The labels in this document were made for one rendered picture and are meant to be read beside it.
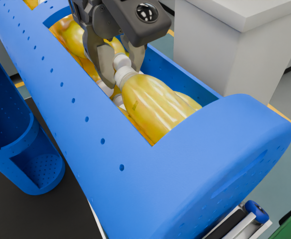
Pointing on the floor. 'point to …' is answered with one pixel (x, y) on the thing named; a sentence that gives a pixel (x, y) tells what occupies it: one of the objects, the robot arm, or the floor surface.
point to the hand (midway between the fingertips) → (125, 78)
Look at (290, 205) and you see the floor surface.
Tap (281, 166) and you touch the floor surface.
